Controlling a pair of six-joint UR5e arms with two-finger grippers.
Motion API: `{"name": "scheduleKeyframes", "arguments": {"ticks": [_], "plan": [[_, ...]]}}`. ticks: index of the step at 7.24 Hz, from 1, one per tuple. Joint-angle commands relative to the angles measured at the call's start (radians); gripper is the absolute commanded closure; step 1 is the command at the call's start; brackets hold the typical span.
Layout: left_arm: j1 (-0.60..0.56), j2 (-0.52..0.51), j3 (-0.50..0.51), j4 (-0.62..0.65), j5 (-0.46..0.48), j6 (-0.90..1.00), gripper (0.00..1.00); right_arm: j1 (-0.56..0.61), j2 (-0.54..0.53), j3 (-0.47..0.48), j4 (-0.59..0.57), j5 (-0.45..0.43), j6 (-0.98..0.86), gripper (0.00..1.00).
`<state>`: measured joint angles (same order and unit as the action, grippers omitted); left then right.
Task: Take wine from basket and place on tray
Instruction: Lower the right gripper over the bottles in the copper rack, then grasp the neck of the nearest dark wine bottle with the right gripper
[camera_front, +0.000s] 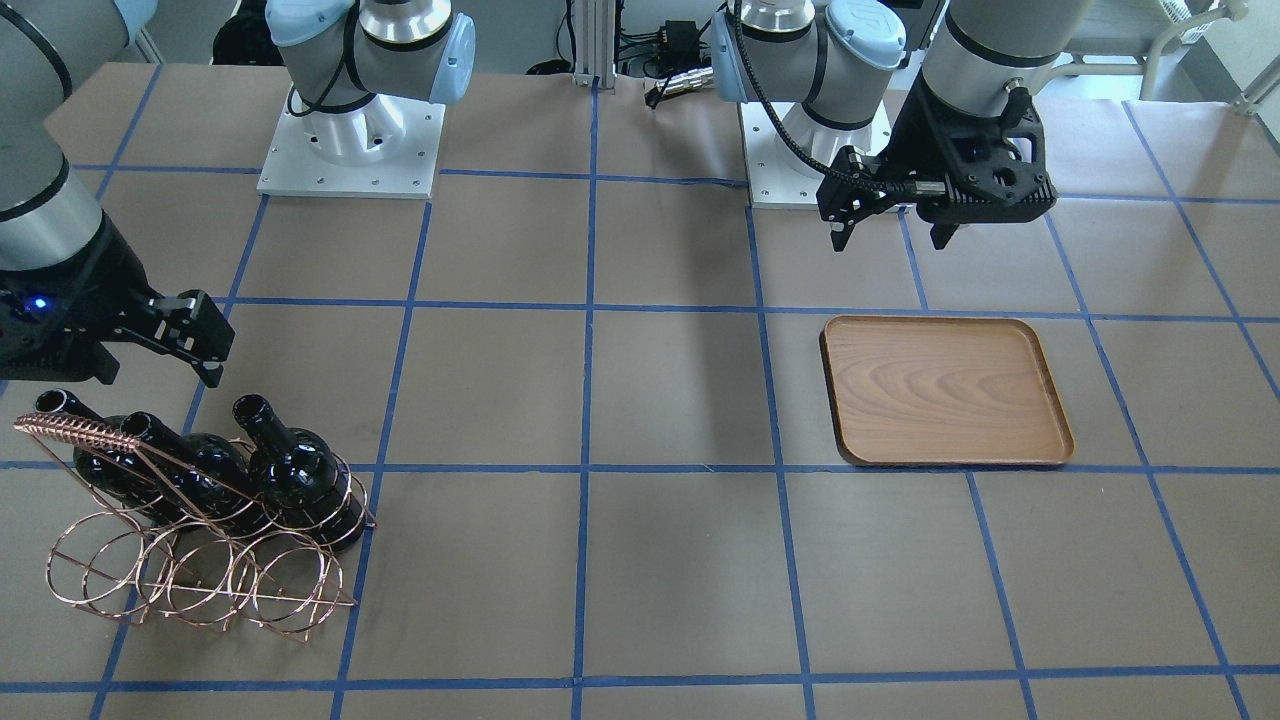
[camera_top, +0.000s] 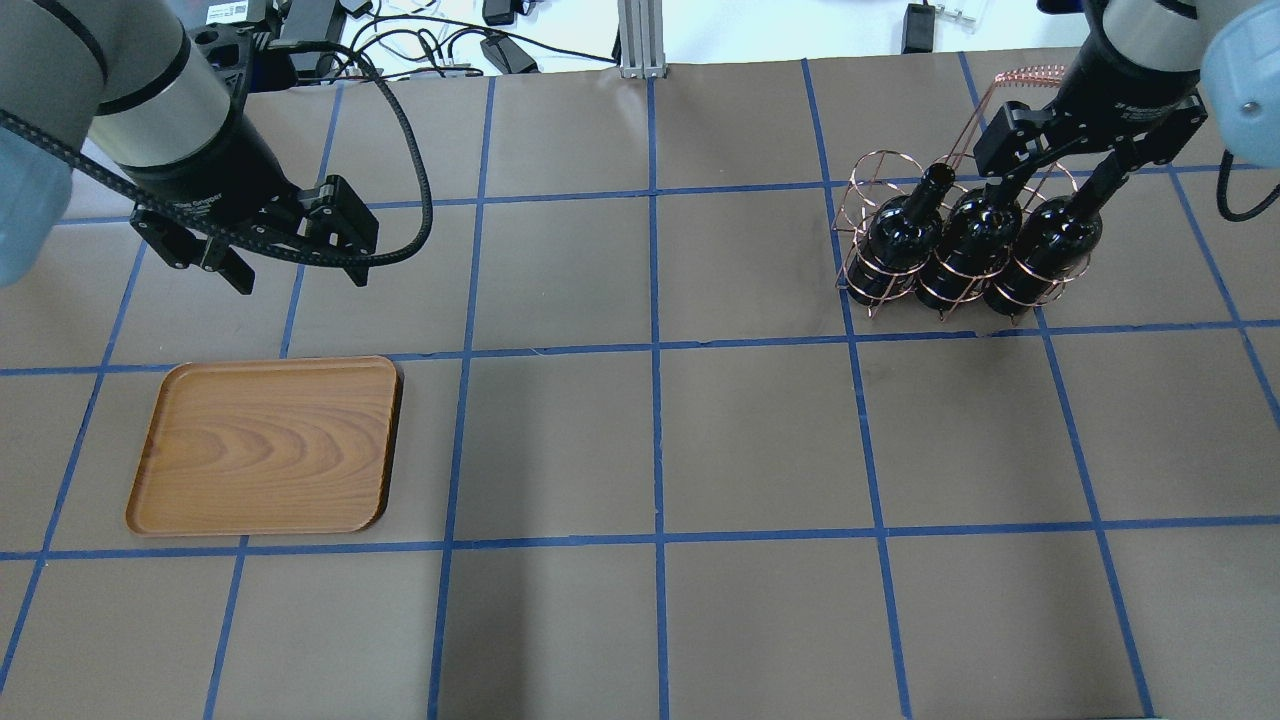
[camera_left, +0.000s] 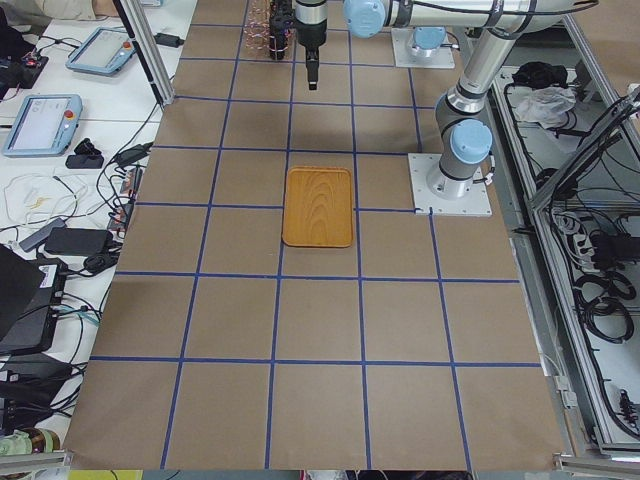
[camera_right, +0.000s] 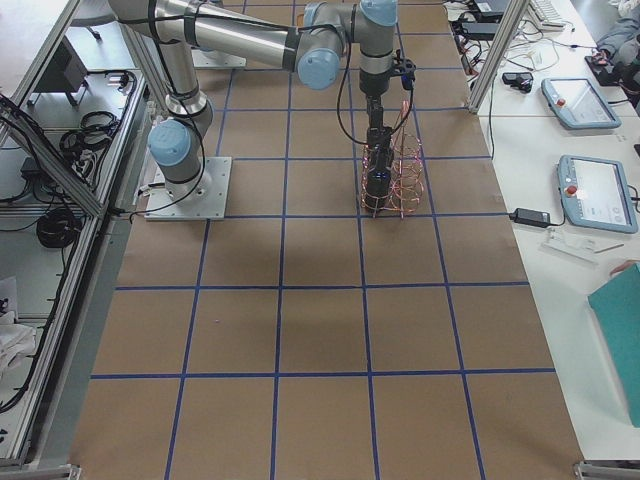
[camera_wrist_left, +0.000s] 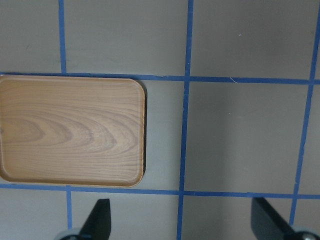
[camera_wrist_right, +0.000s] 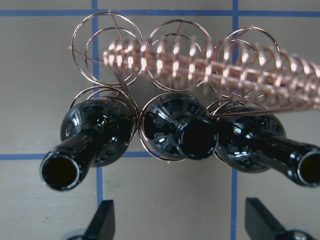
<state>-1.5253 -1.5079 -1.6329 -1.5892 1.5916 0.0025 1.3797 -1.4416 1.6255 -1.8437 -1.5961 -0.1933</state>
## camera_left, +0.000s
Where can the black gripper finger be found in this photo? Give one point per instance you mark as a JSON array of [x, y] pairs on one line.
[[312, 67]]

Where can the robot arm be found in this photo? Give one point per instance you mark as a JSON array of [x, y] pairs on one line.
[[467, 141], [364, 19]]

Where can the wooden tray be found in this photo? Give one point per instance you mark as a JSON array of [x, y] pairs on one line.
[[318, 208]]

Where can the teach pendant far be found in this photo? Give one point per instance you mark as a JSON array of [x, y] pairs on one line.
[[103, 53]]

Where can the teach pendant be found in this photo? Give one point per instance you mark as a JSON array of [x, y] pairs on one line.
[[44, 126], [103, 53]]

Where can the teach pendant near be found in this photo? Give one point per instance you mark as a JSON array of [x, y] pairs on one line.
[[44, 126]]

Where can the black power brick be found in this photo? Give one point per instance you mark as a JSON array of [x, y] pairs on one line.
[[77, 241]]

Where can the black laptop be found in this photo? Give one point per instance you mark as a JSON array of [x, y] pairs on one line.
[[31, 292]]

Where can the copper wire wine basket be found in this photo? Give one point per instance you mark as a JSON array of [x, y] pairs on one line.
[[257, 29]]

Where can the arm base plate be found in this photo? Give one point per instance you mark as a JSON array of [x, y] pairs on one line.
[[422, 47], [435, 194]]

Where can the aluminium frame post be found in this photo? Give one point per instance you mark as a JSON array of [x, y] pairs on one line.
[[137, 27]]

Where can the aluminium cable frame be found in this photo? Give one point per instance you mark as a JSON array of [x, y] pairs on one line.
[[579, 191]]

